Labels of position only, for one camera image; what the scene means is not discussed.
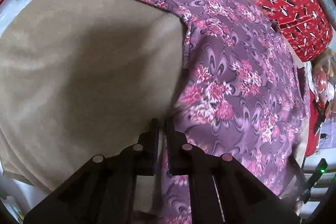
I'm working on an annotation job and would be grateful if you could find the beige blanket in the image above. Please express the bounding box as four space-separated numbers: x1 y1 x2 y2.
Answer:
0 0 189 214

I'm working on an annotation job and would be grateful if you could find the purple floral garment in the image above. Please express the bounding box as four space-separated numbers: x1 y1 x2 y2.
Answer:
39 0 310 224

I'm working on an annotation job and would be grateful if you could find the doll in plastic bag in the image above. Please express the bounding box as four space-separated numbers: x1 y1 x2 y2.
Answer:
312 47 335 112

